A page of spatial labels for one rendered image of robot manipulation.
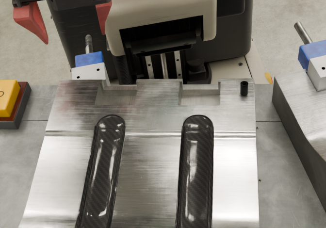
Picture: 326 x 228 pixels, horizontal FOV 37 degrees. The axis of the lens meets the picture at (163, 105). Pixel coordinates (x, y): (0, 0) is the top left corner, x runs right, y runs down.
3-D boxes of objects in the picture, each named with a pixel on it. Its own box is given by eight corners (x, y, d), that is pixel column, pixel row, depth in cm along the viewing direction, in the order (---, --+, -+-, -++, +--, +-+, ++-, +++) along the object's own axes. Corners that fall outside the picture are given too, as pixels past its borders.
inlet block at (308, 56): (280, 41, 75) (283, 14, 71) (311, 34, 75) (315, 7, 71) (315, 104, 67) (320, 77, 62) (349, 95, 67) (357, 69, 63)
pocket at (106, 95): (105, 96, 68) (100, 78, 65) (142, 96, 68) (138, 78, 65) (100, 122, 65) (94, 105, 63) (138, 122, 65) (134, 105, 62)
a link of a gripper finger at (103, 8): (121, 45, 65) (108, -12, 58) (68, 55, 65) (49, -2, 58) (117, 13, 69) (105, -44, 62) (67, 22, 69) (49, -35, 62)
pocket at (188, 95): (182, 96, 67) (180, 78, 64) (220, 96, 66) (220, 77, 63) (180, 122, 64) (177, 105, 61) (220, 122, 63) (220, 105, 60)
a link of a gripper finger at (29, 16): (83, 52, 65) (66, -5, 58) (30, 61, 65) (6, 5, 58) (81, 19, 69) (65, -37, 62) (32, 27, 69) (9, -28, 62)
